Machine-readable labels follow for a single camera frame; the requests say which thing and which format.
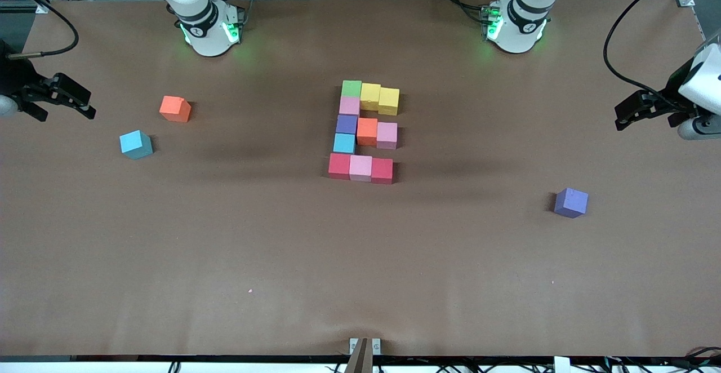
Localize yellow foam cube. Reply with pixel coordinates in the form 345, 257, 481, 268
360, 83, 382, 111
378, 87, 400, 116

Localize red foam cube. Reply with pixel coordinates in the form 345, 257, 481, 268
371, 158, 394, 185
329, 153, 352, 180

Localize orange foam cube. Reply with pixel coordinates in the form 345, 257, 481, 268
357, 118, 379, 146
159, 96, 192, 123

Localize brown table cover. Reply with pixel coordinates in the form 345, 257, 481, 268
0, 0, 721, 362

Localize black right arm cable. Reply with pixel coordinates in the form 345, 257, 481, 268
8, 0, 79, 59

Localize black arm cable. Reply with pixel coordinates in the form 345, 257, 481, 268
8, 0, 79, 59
603, 0, 716, 106

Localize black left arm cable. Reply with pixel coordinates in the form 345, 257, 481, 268
603, 0, 716, 106

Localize black cable bundle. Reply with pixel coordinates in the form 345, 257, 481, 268
665, 346, 721, 373

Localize metal mount with brown post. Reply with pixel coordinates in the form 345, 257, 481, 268
345, 337, 382, 373

